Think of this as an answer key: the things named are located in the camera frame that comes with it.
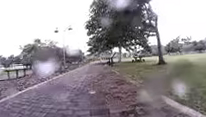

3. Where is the row of trees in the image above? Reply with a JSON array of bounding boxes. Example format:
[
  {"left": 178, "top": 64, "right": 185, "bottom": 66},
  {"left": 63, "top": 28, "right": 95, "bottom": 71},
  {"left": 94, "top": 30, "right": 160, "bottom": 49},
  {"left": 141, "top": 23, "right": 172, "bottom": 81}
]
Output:
[{"left": 82, "top": 0, "right": 183, "bottom": 69}]

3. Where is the twin-headed street lamp pole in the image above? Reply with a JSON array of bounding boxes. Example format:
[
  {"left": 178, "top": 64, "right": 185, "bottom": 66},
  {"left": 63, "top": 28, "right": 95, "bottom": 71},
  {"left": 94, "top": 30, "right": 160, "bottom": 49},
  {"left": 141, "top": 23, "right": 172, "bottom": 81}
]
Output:
[{"left": 54, "top": 25, "right": 75, "bottom": 71}]

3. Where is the reddish brick path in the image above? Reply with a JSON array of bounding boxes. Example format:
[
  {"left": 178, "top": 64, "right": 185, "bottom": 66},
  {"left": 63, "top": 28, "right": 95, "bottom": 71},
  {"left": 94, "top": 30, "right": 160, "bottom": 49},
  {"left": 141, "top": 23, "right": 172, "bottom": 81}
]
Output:
[{"left": 0, "top": 58, "right": 195, "bottom": 117}]

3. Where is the pale concrete kerb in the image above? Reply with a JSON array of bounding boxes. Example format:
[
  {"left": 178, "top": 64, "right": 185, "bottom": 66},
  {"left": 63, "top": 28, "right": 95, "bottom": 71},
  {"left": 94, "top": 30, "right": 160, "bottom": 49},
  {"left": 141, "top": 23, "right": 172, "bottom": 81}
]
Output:
[
  {"left": 112, "top": 65, "right": 206, "bottom": 117},
  {"left": 0, "top": 63, "right": 91, "bottom": 107}
]

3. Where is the distant tree line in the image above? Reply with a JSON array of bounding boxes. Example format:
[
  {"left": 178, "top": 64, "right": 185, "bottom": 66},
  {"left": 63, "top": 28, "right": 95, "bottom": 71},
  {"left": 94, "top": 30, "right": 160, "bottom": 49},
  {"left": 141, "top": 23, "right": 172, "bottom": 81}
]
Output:
[{"left": 0, "top": 31, "right": 206, "bottom": 68}]

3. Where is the leaf-covered ground strip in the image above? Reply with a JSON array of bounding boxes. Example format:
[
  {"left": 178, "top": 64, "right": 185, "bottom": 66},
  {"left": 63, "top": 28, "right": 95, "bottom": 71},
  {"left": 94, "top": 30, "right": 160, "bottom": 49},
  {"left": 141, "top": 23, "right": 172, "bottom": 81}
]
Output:
[{"left": 0, "top": 63, "right": 86, "bottom": 103}]

